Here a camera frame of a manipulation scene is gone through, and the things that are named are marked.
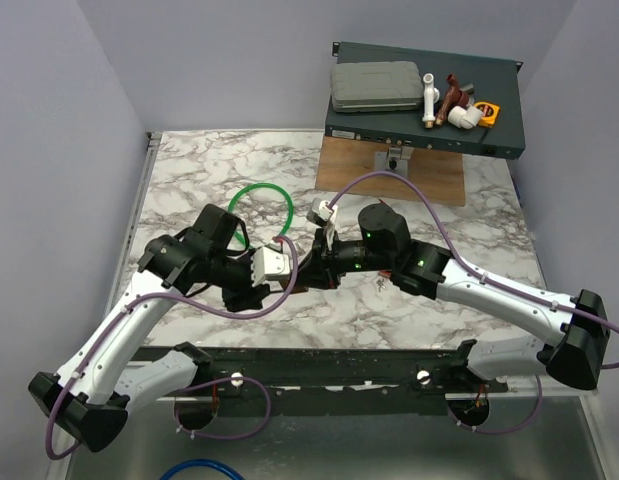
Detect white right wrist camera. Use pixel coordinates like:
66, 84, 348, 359
306, 199, 338, 250

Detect white pipe fitting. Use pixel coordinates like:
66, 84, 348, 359
422, 73, 440, 129

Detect dark grey pipe fitting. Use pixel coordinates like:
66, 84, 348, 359
457, 83, 475, 108

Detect aluminium side rail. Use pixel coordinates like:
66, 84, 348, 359
125, 131, 163, 246

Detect brown pipe fitting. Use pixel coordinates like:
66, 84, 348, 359
434, 73, 465, 126

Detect grey plastic case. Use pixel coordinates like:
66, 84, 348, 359
330, 61, 424, 113

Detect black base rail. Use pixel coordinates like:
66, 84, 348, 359
128, 344, 510, 419

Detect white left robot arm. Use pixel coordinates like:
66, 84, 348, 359
28, 205, 269, 460

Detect white elbow pipe fitting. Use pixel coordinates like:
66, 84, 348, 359
447, 105, 483, 130

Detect brass padlock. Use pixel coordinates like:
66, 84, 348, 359
291, 286, 310, 294

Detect yellow tape measure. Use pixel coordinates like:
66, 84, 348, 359
474, 101, 501, 128

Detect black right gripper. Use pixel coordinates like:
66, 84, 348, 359
289, 227, 394, 291

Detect green cable lock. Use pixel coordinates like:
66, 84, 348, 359
227, 182, 295, 250

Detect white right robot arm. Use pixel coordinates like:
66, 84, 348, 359
297, 201, 610, 392

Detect dark teal network switch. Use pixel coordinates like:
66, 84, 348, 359
324, 42, 526, 160

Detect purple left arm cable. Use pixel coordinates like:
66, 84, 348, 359
44, 235, 299, 460

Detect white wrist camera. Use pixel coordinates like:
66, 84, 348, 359
306, 199, 338, 250
251, 246, 291, 287

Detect grey metal bracket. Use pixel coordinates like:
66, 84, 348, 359
374, 146, 413, 179

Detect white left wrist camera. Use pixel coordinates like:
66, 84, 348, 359
251, 246, 291, 287

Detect blue cable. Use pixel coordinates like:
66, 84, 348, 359
159, 458, 246, 480

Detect wooden board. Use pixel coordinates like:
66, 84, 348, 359
315, 136, 466, 206

